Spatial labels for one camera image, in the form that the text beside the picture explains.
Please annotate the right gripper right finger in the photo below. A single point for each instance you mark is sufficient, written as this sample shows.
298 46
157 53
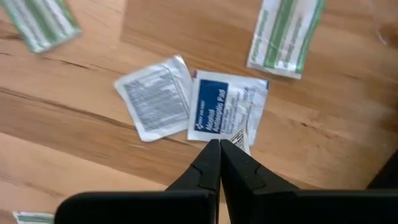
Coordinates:
242 180

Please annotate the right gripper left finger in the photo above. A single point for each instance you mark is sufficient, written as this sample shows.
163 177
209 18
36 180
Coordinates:
202 174

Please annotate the blue alcohol pad packet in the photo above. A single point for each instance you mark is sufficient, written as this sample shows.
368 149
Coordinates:
155 99
211 105

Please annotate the green striped bandage wrapper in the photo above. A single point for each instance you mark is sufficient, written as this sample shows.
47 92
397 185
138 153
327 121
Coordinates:
31 218
284 37
40 25

